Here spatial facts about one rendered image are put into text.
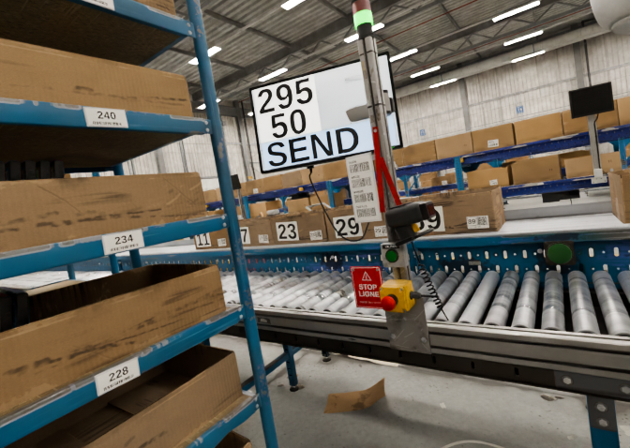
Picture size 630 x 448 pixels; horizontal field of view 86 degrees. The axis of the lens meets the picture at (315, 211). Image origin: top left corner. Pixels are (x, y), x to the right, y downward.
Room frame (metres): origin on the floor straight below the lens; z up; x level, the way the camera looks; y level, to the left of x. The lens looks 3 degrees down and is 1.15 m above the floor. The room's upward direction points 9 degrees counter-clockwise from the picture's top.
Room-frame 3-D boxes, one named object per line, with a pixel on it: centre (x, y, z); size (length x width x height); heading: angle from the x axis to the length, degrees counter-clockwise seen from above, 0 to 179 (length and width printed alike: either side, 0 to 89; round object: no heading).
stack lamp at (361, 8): (0.97, -0.22, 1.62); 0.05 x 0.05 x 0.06
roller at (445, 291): (1.18, -0.39, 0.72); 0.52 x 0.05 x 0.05; 144
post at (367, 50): (0.97, -0.22, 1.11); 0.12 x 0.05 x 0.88; 54
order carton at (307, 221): (2.04, 0.03, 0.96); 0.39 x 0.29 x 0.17; 54
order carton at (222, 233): (2.50, 0.67, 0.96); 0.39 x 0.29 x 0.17; 55
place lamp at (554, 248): (1.17, -0.81, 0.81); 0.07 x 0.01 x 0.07; 54
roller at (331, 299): (1.41, -0.07, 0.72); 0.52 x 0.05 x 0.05; 144
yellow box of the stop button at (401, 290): (0.90, -0.21, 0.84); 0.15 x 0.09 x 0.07; 54
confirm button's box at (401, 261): (0.94, -0.20, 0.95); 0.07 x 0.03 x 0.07; 54
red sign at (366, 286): (0.99, -0.14, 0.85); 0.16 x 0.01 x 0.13; 54
